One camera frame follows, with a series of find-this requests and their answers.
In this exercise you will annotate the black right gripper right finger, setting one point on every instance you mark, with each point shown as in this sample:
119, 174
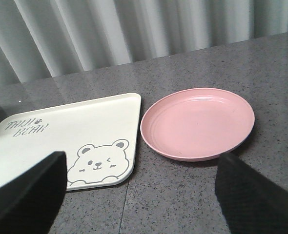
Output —
250, 203

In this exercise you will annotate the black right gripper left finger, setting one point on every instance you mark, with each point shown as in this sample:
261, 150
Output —
30, 203

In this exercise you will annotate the cream bear serving tray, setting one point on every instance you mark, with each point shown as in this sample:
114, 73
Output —
98, 137

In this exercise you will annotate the pink round plate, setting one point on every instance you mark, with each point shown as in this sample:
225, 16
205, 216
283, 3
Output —
197, 124

